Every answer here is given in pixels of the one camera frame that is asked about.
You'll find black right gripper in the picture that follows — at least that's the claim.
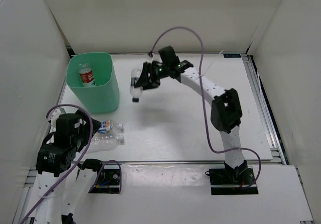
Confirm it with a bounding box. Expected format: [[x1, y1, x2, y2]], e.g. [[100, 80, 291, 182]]
[[134, 62, 170, 92]]

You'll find clear bottle black cap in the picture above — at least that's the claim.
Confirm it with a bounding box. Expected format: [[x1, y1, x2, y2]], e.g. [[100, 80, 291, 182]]
[[130, 68, 143, 102]]

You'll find clear bottle blue white label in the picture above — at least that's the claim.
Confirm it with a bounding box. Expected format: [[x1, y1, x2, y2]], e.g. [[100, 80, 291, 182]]
[[95, 120, 124, 136]]

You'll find clear unlabelled plastic bottle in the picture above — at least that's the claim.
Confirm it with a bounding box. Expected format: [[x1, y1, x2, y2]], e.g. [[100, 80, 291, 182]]
[[87, 134, 124, 153]]

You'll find clear bottle red cap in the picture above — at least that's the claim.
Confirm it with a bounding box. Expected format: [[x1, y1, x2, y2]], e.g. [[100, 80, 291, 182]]
[[78, 63, 96, 87]]

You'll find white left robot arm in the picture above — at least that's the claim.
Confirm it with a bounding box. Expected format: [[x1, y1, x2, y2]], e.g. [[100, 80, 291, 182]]
[[32, 107, 105, 223]]

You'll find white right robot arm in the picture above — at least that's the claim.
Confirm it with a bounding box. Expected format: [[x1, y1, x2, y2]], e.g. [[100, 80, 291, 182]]
[[130, 46, 248, 184]]

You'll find green plastic bin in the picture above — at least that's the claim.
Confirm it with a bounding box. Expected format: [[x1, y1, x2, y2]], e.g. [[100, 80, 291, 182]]
[[66, 52, 120, 114]]

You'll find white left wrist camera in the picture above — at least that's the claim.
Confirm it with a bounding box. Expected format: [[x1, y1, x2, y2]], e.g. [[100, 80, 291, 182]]
[[48, 107, 66, 129]]

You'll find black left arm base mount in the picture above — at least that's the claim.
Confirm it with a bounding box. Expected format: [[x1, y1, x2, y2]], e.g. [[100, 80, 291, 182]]
[[89, 165, 121, 194]]

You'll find aluminium table edge rail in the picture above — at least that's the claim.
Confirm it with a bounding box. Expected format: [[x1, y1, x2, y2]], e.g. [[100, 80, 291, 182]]
[[25, 160, 286, 184]]

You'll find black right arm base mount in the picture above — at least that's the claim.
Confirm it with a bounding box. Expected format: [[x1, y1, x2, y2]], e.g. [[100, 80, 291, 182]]
[[205, 168, 259, 195]]

